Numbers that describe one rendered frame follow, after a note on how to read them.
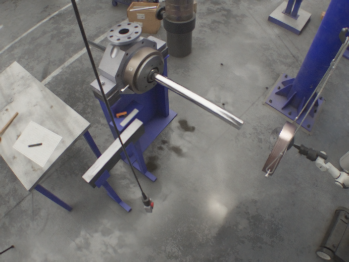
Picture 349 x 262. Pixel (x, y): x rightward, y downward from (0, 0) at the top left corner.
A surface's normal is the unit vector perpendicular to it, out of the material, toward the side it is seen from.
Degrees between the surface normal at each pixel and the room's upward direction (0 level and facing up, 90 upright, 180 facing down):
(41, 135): 0
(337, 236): 0
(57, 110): 0
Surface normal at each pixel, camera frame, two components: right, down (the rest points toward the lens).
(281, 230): 0.00, -0.51
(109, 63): -0.43, 0.13
